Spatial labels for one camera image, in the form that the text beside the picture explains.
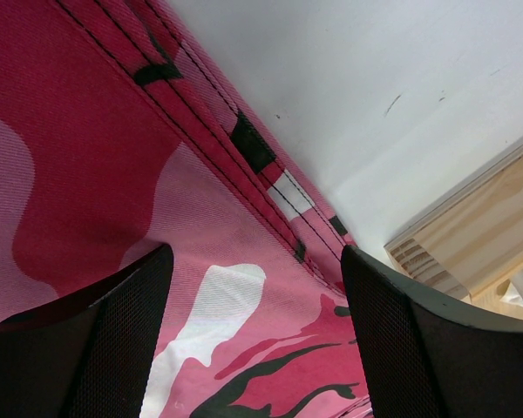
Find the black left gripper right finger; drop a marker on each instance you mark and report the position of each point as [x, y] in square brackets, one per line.
[426, 354]

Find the wooden clothes rack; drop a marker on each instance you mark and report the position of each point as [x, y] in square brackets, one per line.
[471, 245]

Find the pink camouflage trousers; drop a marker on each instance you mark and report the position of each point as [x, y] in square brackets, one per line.
[118, 135]

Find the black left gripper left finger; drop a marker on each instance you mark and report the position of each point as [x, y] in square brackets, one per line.
[87, 354]

